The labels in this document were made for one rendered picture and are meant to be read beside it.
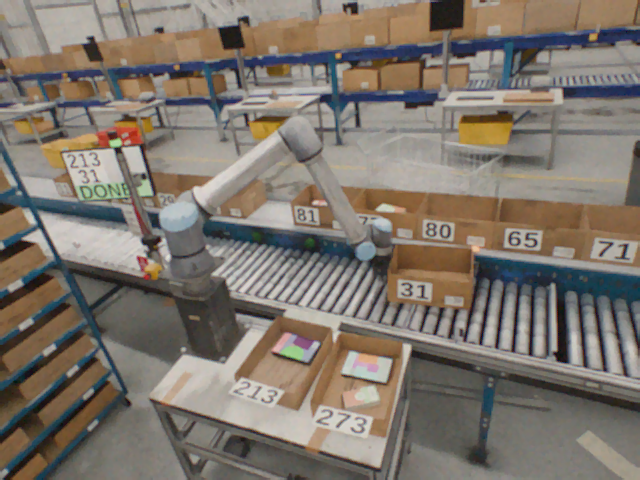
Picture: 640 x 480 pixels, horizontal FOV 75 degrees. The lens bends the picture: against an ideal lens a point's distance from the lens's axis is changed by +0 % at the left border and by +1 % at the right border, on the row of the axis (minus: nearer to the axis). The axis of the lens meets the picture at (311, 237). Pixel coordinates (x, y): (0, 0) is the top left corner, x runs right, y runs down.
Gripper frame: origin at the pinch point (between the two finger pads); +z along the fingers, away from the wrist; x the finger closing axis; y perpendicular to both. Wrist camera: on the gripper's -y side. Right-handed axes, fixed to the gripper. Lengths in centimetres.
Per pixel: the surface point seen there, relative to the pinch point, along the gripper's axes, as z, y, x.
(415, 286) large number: -7.3, 8.2, 18.4
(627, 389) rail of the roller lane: 4, 30, 103
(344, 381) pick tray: 4, 65, 3
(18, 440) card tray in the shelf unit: 48, 125, -151
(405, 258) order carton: -3.8, -19.6, 6.5
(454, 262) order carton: -4.5, -22.6, 31.8
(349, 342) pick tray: 0.2, 47.4, -1.0
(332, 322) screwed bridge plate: 5.1, 33.0, -15.5
